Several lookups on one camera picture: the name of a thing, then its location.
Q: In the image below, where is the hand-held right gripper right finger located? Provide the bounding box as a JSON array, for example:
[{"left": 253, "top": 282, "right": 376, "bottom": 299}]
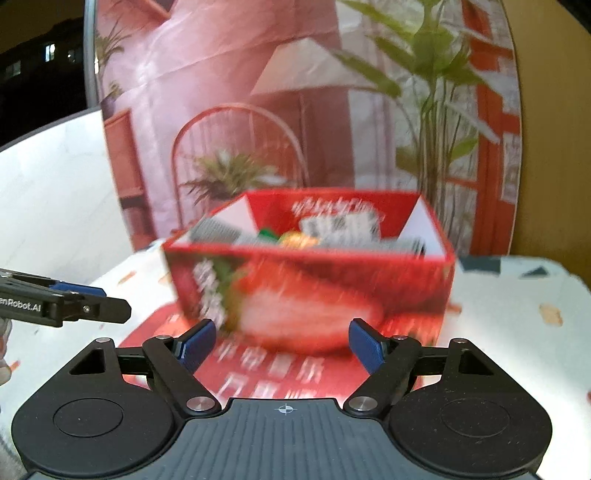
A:
[{"left": 346, "top": 318, "right": 498, "bottom": 417}]

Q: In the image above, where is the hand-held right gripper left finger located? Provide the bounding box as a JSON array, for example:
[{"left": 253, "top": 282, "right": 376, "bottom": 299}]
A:
[{"left": 68, "top": 318, "right": 222, "bottom": 416}]

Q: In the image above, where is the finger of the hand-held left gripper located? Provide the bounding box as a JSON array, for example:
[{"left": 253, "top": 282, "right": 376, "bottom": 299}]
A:
[
  {"left": 60, "top": 296, "right": 133, "bottom": 325},
  {"left": 50, "top": 281, "right": 108, "bottom": 298}
]

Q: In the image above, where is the red strawberry print box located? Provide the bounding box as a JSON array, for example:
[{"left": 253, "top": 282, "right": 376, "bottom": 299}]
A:
[{"left": 115, "top": 187, "right": 459, "bottom": 409}]

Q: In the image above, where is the grey striped packet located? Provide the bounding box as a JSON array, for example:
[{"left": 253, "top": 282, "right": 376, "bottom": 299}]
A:
[
  {"left": 190, "top": 218, "right": 260, "bottom": 246},
  {"left": 318, "top": 236, "right": 426, "bottom": 256}
]

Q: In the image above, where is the yellow packet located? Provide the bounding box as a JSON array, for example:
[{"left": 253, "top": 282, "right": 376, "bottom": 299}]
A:
[{"left": 278, "top": 232, "right": 321, "bottom": 249}]

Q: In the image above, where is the dark window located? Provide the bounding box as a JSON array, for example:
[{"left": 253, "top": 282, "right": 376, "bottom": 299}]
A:
[{"left": 0, "top": 0, "right": 89, "bottom": 149}]

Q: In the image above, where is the metal pole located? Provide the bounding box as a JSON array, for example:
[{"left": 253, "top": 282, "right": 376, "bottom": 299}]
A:
[{"left": 83, "top": 0, "right": 100, "bottom": 114}]

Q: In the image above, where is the printed room backdrop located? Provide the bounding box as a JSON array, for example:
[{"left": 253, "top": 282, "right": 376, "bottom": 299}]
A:
[{"left": 91, "top": 0, "right": 523, "bottom": 259}]

